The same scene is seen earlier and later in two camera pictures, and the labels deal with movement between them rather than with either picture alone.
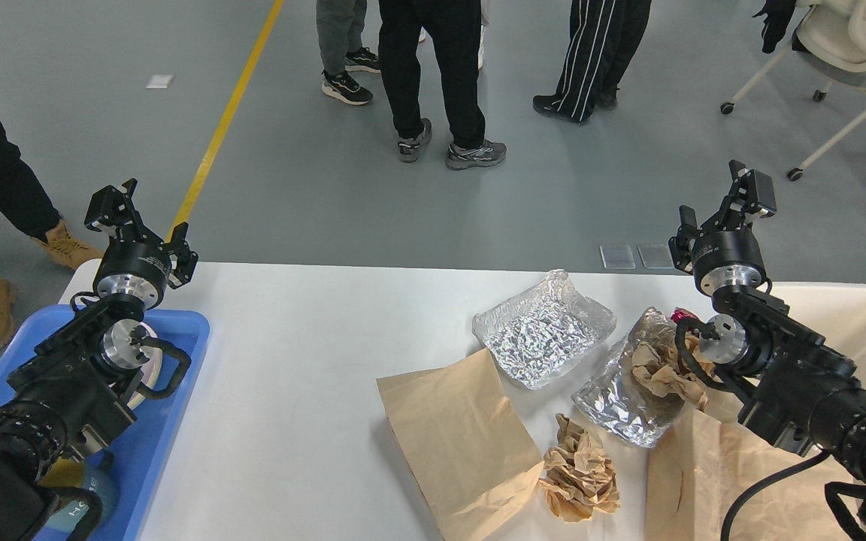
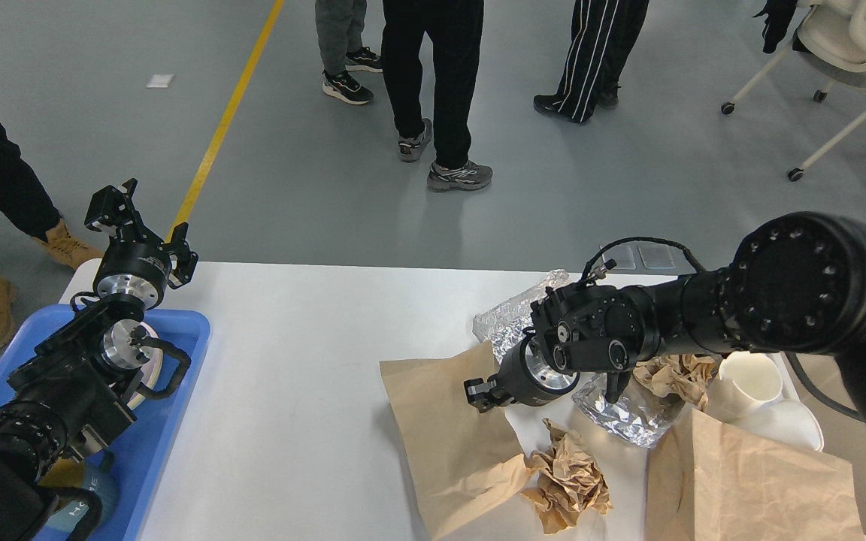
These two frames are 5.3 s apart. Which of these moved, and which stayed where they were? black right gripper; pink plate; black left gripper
Moved: black right gripper
Stayed: black left gripper; pink plate
